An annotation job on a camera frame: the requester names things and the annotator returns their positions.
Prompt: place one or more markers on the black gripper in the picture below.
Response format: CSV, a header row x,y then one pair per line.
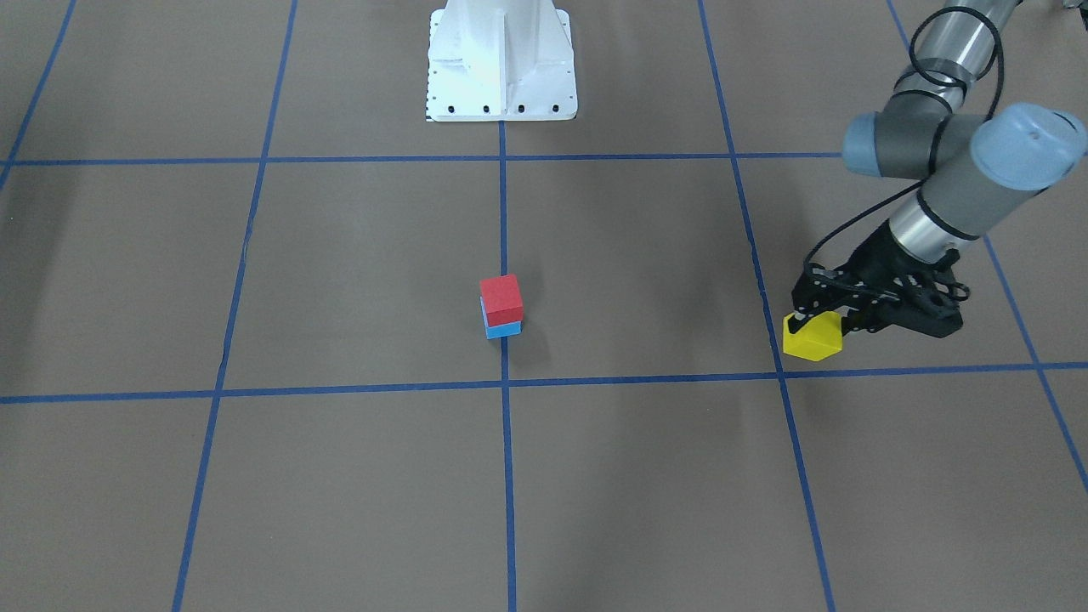
x,y
865,257

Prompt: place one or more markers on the yellow block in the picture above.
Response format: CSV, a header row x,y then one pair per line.
x,y
814,338

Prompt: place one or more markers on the red block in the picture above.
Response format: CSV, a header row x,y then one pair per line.
x,y
501,300

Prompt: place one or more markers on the blue block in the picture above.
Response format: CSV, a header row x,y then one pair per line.
x,y
500,331

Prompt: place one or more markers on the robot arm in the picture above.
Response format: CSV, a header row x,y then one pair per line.
x,y
970,172

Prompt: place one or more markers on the white pedestal base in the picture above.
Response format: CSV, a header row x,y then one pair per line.
x,y
500,61

